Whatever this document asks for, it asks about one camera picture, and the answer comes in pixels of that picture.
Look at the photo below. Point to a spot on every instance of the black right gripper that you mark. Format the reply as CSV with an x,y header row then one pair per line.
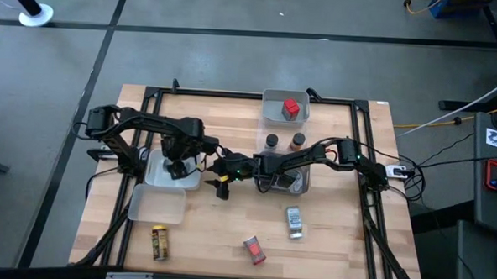
x,y
236,166

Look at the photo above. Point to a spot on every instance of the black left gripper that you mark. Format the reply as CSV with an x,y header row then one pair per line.
x,y
181,151

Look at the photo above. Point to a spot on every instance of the purple label jar black lid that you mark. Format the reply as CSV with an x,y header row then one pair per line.
x,y
271,139

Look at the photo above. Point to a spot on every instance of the glass spice jar white label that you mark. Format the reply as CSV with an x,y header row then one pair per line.
x,y
294,221

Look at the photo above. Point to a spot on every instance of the orange spice jar black lid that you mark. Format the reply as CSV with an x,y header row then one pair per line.
x,y
298,139

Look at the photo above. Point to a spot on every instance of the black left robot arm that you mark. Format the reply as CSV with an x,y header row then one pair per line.
x,y
161,124

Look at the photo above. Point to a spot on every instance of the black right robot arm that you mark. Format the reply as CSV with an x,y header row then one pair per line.
x,y
298,158

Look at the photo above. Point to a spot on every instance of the brown spice jar yellow lid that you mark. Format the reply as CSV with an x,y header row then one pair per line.
x,y
160,245

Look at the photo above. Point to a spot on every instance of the black clamp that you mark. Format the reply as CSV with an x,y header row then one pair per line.
x,y
175,86
313,94

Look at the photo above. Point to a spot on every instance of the silver aluminium bar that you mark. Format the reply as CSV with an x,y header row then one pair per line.
x,y
122,278

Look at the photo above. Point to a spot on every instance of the white round pole base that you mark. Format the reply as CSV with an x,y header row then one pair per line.
x,y
36,17

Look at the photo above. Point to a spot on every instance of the black floor stand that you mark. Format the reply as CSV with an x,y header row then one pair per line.
x,y
447,105

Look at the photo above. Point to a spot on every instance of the grey cabinet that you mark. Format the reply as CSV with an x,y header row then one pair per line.
x,y
479,187

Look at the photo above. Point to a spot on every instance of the dark grey equipment case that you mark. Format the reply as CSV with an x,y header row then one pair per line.
x,y
478,259

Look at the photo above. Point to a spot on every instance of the blue box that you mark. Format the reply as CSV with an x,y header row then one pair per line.
x,y
460,6

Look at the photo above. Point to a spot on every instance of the black aluminium table frame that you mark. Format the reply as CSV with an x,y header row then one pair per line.
x,y
254,95

